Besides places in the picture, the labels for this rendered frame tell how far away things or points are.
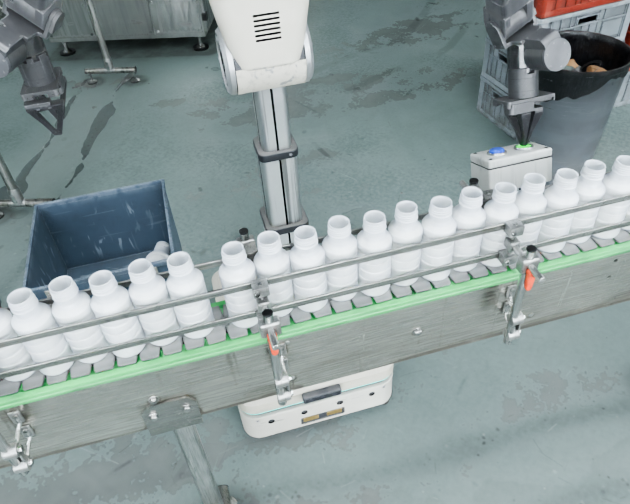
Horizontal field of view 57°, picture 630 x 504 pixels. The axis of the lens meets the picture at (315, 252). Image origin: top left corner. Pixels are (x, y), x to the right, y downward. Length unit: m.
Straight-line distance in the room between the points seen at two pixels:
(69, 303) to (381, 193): 2.20
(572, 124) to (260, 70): 1.79
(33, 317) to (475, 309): 0.77
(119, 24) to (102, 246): 3.28
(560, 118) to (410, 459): 1.66
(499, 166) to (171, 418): 0.79
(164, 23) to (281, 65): 3.28
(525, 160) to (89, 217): 1.04
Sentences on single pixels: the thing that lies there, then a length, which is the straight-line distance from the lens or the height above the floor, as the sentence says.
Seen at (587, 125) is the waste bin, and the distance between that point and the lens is 2.93.
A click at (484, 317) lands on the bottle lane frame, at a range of 1.19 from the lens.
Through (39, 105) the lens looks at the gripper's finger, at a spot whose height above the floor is 1.29.
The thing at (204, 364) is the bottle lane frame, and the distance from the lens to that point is 1.04.
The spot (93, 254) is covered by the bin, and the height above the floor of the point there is 0.76.
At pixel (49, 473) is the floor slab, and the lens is 2.22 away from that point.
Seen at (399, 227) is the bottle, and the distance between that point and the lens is 1.00.
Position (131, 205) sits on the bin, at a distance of 1.55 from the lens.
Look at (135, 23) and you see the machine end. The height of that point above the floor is 0.24.
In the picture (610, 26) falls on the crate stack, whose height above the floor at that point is 0.54.
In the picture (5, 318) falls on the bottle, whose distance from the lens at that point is 1.01.
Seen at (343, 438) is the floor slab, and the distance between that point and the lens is 2.04.
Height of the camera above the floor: 1.77
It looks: 42 degrees down
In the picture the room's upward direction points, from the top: 4 degrees counter-clockwise
